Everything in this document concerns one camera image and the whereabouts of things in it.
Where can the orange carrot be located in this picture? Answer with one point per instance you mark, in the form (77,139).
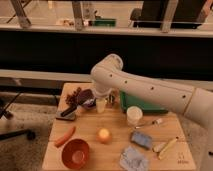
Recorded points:
(63,139)

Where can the dark grape bunch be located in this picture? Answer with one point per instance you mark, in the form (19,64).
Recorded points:
(71,99)

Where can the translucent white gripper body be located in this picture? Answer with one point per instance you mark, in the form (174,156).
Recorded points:
(101,105)

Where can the black chair background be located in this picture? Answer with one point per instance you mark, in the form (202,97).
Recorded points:
(178,14)

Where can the yellow onion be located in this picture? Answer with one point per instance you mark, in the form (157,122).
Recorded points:
(104,136)

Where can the blue crumpled cloth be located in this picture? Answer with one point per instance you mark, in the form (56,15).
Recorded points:
(133,160)

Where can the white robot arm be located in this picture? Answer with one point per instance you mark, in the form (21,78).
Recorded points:
(196,104)

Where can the green plastic tray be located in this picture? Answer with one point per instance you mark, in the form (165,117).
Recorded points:
(127,101)

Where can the blue sponge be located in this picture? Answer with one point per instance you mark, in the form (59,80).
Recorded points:
(141,139)

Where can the red bowl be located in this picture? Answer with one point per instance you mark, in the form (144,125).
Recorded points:
(75,154)

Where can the white lidded jar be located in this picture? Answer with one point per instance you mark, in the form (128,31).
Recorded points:
(134,115)

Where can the black-handled spatula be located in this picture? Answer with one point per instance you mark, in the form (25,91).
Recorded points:
(68,114)

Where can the dark purple bowl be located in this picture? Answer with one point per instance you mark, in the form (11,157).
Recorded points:
(85,95)

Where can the blue-lidded metal cup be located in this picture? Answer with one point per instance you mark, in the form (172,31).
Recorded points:
(111,99)

